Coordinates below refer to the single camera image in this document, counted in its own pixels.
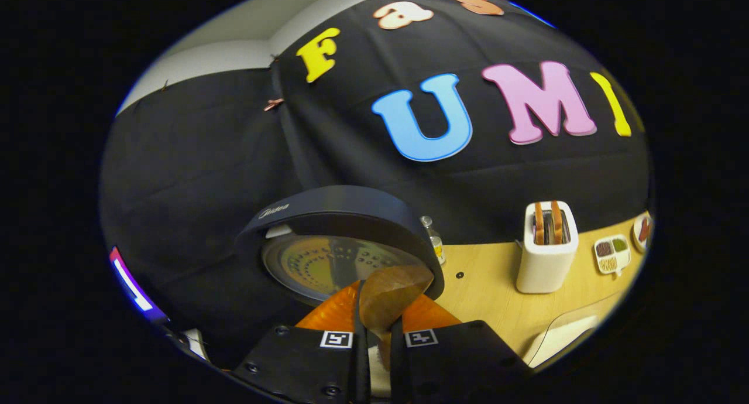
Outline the white round plate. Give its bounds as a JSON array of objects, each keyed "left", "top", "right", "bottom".
[{"left": 632, "top": 212, "right": 653, "bottom": 252}]

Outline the dark grey rice cooker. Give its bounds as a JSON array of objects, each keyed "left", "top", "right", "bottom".
[{"left": 234, "top": 186, "right": 445, "bottom": 311}]

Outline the wooden spoon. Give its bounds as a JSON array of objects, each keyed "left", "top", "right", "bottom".
[{"left": 358, "top": 265, "right": 435, "bottom": 369}]

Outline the white toaster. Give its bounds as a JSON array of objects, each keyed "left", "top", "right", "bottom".
[{"left": 516, "top": 201, "right": 580, "bottom": 294}]

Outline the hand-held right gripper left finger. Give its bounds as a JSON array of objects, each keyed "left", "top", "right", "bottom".
[{"left": 231, "top": 280, "right": 369, "bottom": 404}]

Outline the white divided dish of beans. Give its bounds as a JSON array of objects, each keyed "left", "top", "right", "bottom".
[{"left": 594, "top": 234, "right": 631, "bottom": 276}]

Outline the clear box of white rice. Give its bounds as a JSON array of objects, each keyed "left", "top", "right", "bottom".
[{"left": 523, "top": 310, "right": 603, "bottom": 369}]

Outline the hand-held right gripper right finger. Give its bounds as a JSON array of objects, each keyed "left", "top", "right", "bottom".
[{"left": 391, "top": 293, "right": 534, "bottom": 404}]

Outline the small glass bottle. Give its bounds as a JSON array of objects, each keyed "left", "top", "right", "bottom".
[{"left": 420, "top": 215, "right": 446, "bottom": 266}]

